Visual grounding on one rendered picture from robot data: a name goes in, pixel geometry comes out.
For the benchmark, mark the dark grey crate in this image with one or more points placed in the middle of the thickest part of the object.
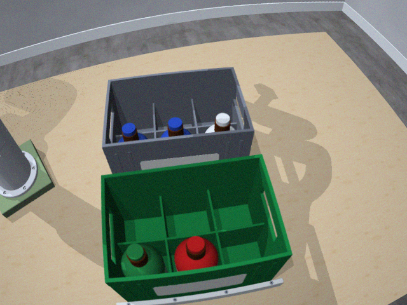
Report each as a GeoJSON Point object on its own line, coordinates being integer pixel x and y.
{"type": "Point", "coordinates": [194, 96]}

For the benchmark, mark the white bottle with grey label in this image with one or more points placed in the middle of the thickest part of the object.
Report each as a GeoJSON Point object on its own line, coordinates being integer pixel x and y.
{"type": "Point", "coordinates": [222, 123]}

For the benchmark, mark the blue bottle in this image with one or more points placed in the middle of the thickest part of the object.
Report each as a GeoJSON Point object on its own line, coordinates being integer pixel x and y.
{"type": "Point", "coordinates": [175, 128]}
{"type": "Point", "coordinates": [129, 132]}

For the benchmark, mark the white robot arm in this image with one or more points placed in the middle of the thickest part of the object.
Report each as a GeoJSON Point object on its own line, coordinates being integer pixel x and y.
{"type": "Point", "coordinates": [18, 169]}

